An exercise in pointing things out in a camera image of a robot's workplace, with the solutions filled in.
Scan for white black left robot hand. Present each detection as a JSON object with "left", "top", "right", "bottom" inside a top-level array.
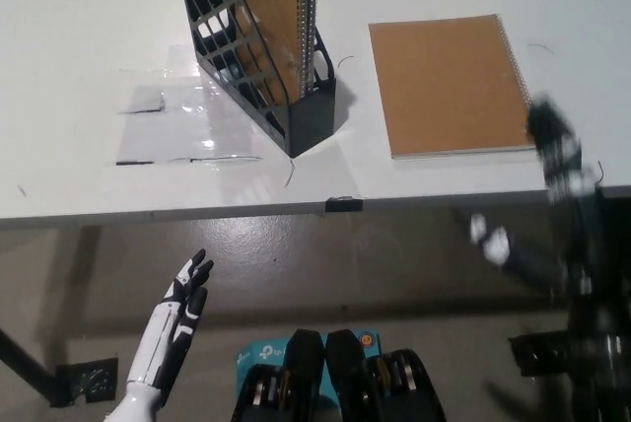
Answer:
[{"left": 126, "top": 248, "right": 216, "bottom": 406}]

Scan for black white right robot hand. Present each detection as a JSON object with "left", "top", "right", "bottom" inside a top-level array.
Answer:
[{"left": 525, "top": 94, "right": 600, "bottom": 206}]

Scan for black mesh book holder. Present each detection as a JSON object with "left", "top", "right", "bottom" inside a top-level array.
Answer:
[{"left": 174, "top": 0, "right": 338, "bottom": 158}]

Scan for black floor tape patch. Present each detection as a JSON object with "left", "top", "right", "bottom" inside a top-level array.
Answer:
[
  {"left": 53, "top": 356, "right": 119, "bottom": 408},
  {"left": 507, "top": 330, "right": 573, "bottom": 378}
]

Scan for teal tp-link box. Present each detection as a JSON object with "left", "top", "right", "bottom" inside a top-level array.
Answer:
[{"left": 232, "top": 328, "right": 384, "bottom": 422}]

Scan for brown spiral notebook with clean cover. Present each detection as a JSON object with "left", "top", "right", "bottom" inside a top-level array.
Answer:
[{"left": 368, "top": 13, "right": 538, "bottom": 163}]

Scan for black table leg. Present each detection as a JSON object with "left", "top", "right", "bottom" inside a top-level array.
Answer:
[{"left": 0, "top": 325, "right": 56, "bottom": 406}]

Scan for black tape on table edge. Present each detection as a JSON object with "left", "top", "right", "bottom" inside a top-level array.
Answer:
[{"left": 324, "top": 197, "right": 365, "bottom": 213}]

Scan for clear plastic tape sheet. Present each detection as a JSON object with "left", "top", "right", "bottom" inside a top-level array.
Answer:
[{"left": 115, "top": 41, "right": 265, "bottom": 167}]

